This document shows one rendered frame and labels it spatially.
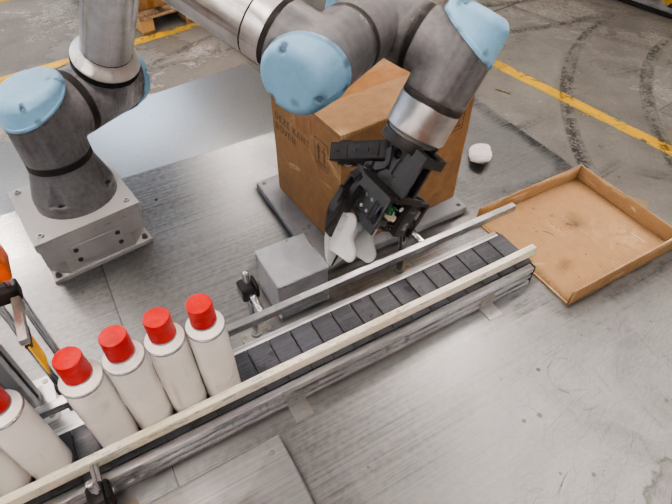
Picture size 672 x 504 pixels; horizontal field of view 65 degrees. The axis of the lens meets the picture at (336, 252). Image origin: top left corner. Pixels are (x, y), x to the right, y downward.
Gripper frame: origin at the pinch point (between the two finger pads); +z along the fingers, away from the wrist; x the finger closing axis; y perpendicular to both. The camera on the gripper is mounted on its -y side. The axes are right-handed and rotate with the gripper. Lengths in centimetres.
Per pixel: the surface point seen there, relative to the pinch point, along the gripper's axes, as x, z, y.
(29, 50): 23, 110, -347
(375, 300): 17.5, 11.2, -1.8
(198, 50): 107, 61, -291
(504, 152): 67, -12, -28
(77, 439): -25.6, 36.1, -1.7
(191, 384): -14.8, 21.4, 2.6
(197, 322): -17.6, 9.9, 2.1
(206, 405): -12.3, 24.3, 4.4
